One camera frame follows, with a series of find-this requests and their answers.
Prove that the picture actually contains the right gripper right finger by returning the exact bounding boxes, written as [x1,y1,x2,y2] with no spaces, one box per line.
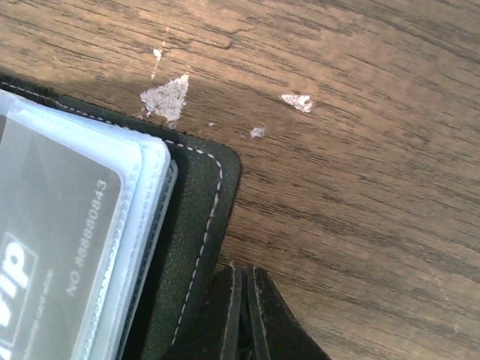
[247,266,329,360]

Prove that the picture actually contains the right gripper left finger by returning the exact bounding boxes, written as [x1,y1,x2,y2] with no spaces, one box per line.
[175,266,242,359]

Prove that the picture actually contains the black VIP card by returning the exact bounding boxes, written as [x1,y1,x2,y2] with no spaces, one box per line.
[1,117,122,359]

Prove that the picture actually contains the black leather card holder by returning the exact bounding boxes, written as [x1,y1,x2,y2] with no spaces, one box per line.
[1,75,241,359]

